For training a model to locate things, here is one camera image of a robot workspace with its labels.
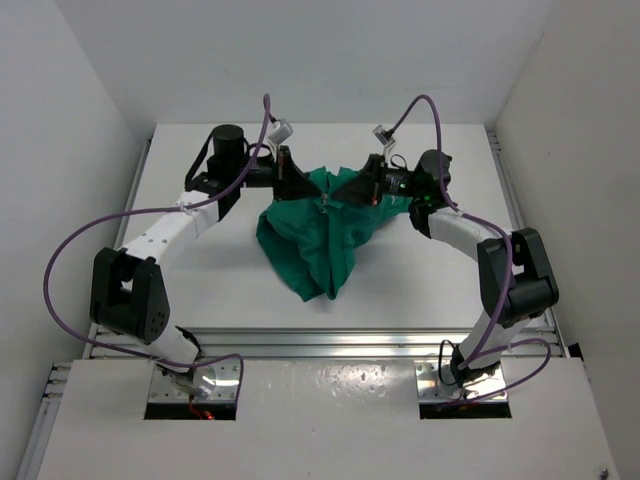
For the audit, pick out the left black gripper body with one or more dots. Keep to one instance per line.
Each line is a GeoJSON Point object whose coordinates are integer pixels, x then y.
{"type": "Point", "coordinates": [281, 174]}

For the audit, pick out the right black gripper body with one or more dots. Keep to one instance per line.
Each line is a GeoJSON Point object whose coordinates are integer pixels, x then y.
{"type": "Point", "coordinates": [377, 181]}

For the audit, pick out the green jacket with orange G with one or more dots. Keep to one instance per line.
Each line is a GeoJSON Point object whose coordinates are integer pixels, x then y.
{"type": "Point", "coordinates": [311, 242]}

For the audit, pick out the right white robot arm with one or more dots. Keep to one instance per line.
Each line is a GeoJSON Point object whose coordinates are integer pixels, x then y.
{"type": "Point", "coordinates": [516, 280]}

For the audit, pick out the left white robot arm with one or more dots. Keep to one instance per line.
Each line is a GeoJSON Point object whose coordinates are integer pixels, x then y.
{"type": "Point", "coordinates": [128, 294]}

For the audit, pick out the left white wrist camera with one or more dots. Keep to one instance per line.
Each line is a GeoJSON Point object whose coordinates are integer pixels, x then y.
{"type": "Point", "coordinates": [281, 132]}

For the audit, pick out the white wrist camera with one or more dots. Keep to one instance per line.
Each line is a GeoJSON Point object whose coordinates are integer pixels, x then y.
{"type": "Point", "coordinates": [281, 132]}
{"type": "Point", "coordinates": [386, 138]}

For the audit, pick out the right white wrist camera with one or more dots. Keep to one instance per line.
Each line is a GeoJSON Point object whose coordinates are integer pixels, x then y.
{"type": "Point", "coordinates": [386, 138]}

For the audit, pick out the aluminium right side rail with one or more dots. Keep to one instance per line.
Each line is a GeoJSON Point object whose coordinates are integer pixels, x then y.
{"type": "Point", "coordinates": [518, 219]}

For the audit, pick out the aluminium front rail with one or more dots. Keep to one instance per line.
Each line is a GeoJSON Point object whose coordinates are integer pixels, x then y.
{"type": "Point", "coordinates": [281, 343]}

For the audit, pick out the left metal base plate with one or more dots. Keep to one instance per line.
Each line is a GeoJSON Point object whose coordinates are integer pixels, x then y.
{"type": "Point", "coordinates": [217, 383]}

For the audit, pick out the metal base plate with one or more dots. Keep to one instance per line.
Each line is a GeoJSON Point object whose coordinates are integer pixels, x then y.
{"type": "Point", "coordinates": [433, 388]}
{"type": "Point", "coordinates": [217, 383]}

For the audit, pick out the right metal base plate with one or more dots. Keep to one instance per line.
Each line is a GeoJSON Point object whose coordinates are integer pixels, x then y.
{"type": "Point", "coordinates": [433, 388]}

